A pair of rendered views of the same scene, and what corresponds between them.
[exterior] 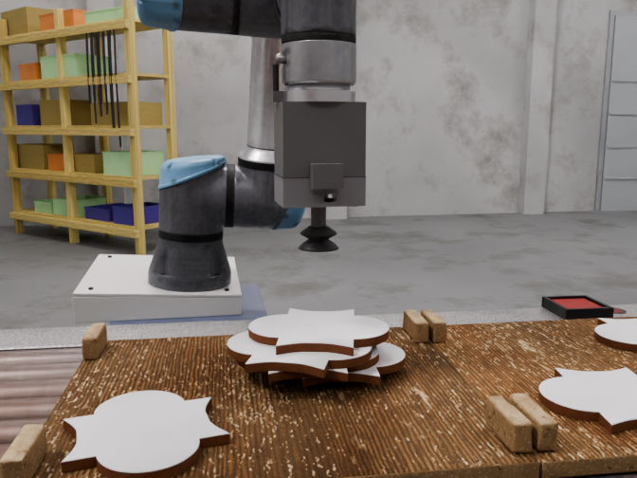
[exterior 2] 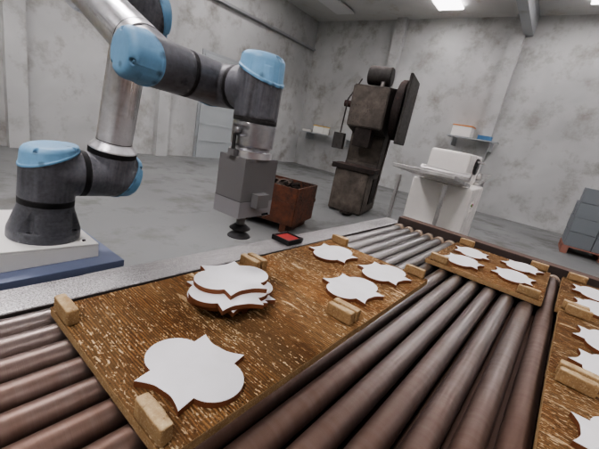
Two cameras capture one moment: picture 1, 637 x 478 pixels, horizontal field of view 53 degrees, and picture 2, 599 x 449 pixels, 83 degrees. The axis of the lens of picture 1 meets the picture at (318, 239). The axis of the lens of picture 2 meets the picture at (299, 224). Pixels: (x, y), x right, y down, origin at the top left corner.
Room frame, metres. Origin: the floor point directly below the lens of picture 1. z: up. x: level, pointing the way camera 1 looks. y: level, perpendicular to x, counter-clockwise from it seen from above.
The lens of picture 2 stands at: (0.16, 0.35, 1.28)
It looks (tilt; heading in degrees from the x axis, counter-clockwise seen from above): 16 degrees down; 315
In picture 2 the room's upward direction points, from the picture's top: 11 degrees clockwise
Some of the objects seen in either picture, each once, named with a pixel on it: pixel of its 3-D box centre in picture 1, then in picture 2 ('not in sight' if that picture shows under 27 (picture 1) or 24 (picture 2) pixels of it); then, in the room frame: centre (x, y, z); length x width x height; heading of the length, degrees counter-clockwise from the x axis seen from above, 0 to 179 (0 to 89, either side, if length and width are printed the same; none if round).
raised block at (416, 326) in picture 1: (415, 325); (250, 262); (0.77, -0.12, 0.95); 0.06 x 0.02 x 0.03; 8
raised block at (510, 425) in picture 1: (508, 422); (340, 312); (0.50, -0.16, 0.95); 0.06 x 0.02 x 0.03; 8
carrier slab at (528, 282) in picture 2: not in sight; (491, 264); (0.48, -1.00, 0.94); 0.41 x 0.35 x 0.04; 98
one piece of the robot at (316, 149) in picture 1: (318, 147); (250, 183); (0.64, 0.00, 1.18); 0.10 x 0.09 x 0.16; 12
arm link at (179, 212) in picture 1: (195, 192); (52, 169); (1.14, 0.22, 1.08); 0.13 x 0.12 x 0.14; 99
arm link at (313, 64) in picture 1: (316, 68); (251, 136); (0.66, 0.00, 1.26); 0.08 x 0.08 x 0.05
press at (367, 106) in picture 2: not in sight; (367, 141); (3.90, -4.72, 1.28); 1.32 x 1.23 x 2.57; 99
